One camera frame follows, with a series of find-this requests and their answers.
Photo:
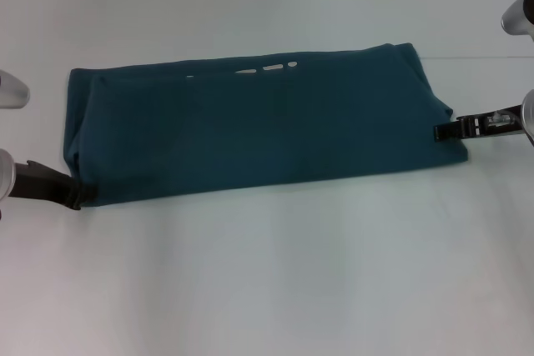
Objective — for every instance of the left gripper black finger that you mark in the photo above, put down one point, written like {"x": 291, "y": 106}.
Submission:
{"x": 85, "y": 194}

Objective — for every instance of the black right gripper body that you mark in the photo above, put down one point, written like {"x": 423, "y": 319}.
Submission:
{"x": 496, "y": 124}

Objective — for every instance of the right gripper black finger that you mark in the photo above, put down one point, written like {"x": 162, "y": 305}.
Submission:
{"x": 448, "y": 131}

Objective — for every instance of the teal blue shirt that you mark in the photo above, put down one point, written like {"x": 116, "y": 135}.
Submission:
{"x": 267, "y": 122}

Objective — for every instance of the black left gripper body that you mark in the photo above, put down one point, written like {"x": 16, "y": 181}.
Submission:
{"x": 41, "y": 185}

